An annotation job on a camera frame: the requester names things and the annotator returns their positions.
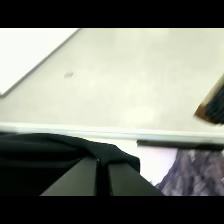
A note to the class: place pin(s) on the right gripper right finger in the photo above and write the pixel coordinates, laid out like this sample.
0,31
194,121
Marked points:
128,183

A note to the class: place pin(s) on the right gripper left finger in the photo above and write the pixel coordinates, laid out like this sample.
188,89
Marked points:
78,180

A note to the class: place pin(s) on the black garment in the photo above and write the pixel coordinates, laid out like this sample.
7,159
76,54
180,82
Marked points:
50,156

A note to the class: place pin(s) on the brown clothes hanger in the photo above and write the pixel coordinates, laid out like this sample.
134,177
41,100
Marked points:
213,106

